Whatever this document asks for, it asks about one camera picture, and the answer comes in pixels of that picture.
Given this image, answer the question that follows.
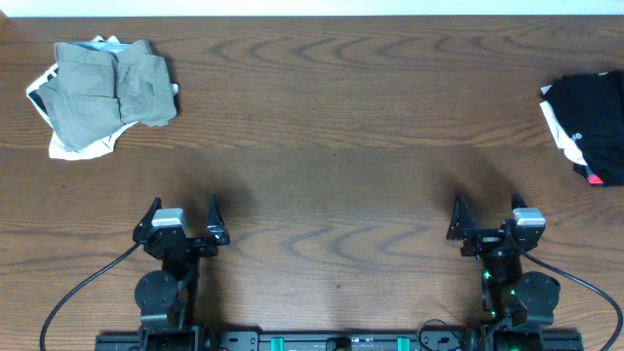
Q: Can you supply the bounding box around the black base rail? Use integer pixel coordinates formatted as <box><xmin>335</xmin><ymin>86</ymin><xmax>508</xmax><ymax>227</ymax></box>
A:
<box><xmin>95</xmin><ymin>327</ymin><xmax>585</xmax><ymax>351</ymax></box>

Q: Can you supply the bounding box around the black t-shirt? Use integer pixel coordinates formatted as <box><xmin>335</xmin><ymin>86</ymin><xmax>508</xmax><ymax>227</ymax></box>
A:
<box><xmin>549</xmin><ymin>70</ymin><xmax>623</xmax><ymax>186</ymax></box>

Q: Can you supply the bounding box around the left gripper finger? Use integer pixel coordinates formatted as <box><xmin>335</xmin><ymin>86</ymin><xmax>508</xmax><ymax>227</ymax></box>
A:
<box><xmin>206</xmin><ymin>193</ymin><xmax>230</xmax><ymax>246</ymax></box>
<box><xmin>135</xmin><ymin>197</ymin><xmax>162</xmax><ymax>235</ymax></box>

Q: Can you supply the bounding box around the white printed garment under khaki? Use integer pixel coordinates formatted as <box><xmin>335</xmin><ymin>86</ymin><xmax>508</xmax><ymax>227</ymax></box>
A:
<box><xmin>25</xmin><ymin>34</ymin><xmax>180</xmax><ymax>162</ymax></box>

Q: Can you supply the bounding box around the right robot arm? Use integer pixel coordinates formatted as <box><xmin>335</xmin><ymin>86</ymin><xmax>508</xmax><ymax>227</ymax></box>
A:
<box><xmin>447</xmin><ymin>194</ymin><xmax>561</xmax><ymax>350</ymax></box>

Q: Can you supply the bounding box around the khaki folded shirt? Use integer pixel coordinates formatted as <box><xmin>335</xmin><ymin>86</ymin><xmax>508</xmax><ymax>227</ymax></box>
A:
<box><xmin>37</xmin><ymin>39</ymin><xmax>178</xmax><ymax>153</ymax></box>

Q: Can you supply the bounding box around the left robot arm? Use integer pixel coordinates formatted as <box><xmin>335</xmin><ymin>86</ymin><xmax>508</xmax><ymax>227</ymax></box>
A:
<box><xmin>133</xmin><ymin>194</ymin><xmax>230</xmax><ymax>350</ymax></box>

